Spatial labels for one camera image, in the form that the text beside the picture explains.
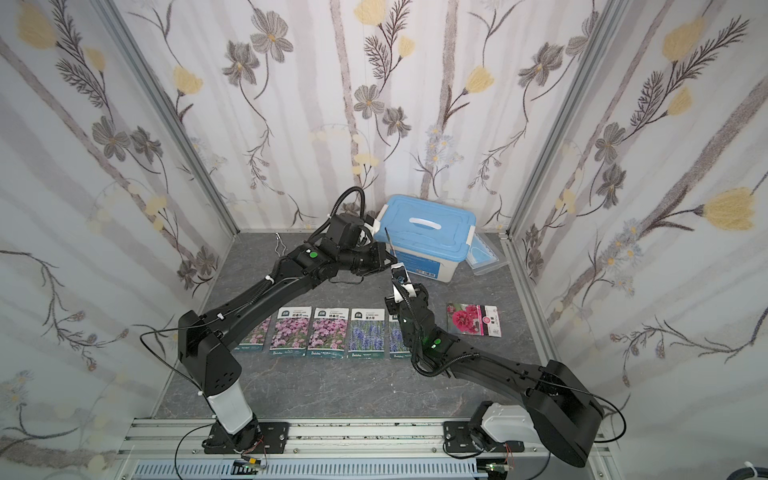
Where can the hollyhock pink flower packet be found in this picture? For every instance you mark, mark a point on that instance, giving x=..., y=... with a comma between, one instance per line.
x=473, y=320

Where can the blue lid storage box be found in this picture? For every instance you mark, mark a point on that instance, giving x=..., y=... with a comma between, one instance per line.
x=431, y=239

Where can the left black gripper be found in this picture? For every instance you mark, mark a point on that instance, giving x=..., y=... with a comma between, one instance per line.
x=378, y=258

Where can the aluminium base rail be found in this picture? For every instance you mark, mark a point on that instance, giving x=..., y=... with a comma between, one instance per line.
x=356, y=439

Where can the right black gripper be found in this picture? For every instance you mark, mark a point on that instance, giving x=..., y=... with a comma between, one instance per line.
x=405, y=297

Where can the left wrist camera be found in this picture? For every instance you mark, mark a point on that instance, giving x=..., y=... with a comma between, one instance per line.
x=370, y=229

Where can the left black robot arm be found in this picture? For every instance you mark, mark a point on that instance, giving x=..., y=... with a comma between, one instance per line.
x=344, y=242

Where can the purple flower seed packet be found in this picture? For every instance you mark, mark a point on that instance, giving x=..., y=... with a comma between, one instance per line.
x=256, y=339

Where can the metal scissor tongs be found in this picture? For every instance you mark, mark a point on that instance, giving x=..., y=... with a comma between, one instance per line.
x=280, y=247

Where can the clear bag of masks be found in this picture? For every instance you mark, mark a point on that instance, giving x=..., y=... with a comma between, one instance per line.
x=483, y=256

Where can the pink phlox seed packet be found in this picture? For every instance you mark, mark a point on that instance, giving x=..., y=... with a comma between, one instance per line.
x=328, y=333

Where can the white slotted cable duct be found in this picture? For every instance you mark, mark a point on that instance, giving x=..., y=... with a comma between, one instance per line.
x=413, y=468

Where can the white cosmos seed packet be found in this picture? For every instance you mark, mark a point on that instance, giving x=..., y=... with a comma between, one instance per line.
x=291, y=332

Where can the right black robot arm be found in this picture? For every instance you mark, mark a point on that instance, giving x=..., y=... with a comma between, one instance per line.
x=565, y=415

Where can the lavender seed packet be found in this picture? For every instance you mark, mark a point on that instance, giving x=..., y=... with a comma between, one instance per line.
x=366, y=333
x=397, y=347

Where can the pink back seed packet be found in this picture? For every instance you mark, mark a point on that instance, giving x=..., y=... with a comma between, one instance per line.
x=402, y=285

